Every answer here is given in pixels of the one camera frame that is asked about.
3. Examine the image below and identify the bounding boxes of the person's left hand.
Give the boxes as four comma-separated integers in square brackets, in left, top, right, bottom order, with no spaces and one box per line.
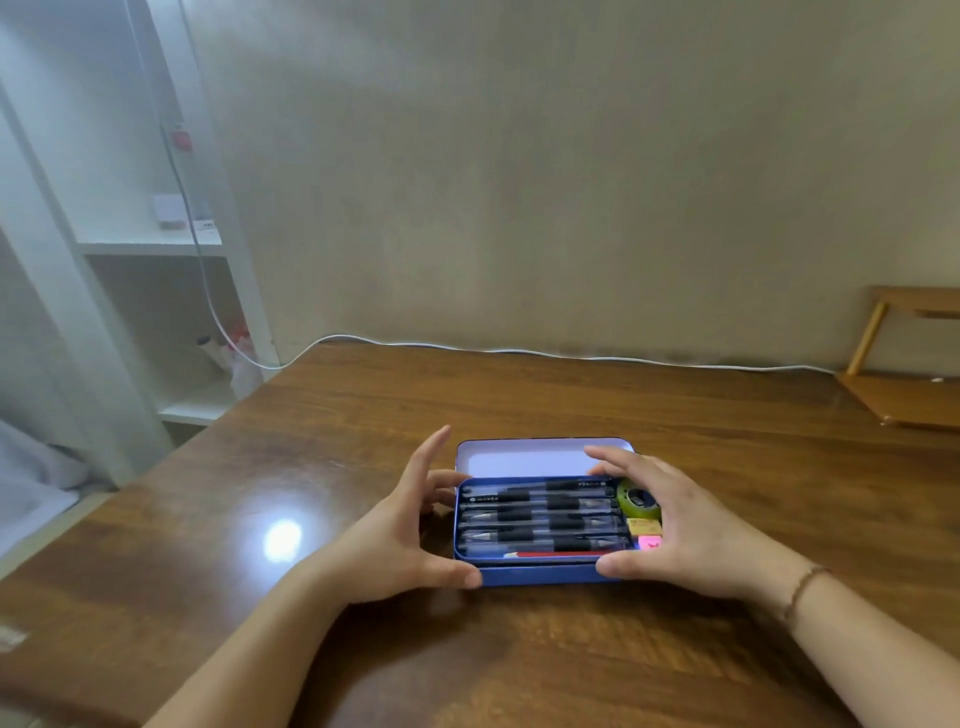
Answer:
[313,425,485,606]

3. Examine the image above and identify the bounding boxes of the person's right hand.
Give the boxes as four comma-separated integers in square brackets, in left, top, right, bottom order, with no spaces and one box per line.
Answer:
[584,445,798,603]

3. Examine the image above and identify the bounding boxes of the blue tin pencil case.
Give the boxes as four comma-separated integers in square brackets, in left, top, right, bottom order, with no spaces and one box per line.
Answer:
[452,437,666,588]

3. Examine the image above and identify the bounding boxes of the person's left forearm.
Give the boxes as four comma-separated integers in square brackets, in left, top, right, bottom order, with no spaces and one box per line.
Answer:
[144,558,355,728]

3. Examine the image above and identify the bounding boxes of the person's right forearm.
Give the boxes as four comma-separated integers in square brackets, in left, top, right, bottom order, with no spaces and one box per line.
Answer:
[778,564,960,728]

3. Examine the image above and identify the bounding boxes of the green tape roll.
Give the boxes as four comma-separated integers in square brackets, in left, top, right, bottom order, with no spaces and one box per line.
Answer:
[615,477,663,521]

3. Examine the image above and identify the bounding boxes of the red pencil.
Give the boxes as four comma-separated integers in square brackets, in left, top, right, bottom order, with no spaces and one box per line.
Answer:
[501,549,625,561]

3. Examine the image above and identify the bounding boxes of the black gel pen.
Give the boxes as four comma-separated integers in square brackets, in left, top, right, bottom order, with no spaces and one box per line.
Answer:
[459,481,621,502]
[457,525,628,543]
[459,498,621,514]
[458,511,624,529]
[459,537,636,557]

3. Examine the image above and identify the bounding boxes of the clear plastic bag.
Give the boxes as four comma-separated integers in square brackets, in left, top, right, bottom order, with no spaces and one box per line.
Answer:
[224,327,265,401]

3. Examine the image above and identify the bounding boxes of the wooden rack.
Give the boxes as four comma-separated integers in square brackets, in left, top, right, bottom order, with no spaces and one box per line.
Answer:
[835,284,960,432]

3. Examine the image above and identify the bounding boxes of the white cloth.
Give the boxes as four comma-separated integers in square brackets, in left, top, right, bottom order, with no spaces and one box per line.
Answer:
[0,418,95,560]

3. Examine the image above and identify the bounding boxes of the white shelf unit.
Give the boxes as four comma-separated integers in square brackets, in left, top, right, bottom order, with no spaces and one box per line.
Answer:
[0,0,283,490]

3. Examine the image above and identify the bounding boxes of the white cable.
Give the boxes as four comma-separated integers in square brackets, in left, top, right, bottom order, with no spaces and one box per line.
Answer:
[122,0,840,375]

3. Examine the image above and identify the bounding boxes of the brown bead bracelet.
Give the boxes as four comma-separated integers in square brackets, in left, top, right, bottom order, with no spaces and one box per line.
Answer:
[783,565,833,628]

